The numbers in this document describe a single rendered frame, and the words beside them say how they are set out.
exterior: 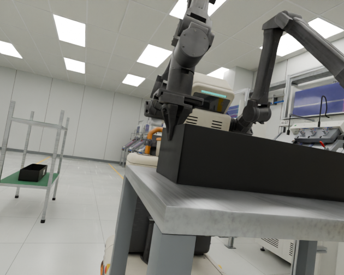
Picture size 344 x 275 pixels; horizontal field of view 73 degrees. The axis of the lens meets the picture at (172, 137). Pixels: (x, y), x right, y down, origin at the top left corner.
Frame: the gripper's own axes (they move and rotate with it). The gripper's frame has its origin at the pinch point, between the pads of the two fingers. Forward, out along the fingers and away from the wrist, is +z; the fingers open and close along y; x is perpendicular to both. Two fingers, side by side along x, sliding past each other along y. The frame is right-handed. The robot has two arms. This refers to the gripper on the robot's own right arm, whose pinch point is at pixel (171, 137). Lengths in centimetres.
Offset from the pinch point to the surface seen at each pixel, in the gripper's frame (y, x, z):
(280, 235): 8.4, -25.0, 11.9
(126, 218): -4.2, 16.4, 22.6
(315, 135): 159, 107, -35
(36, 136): -254, 942, 1
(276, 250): 155, 133, 74
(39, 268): -38, 120, 86
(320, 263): 158, 91, 65
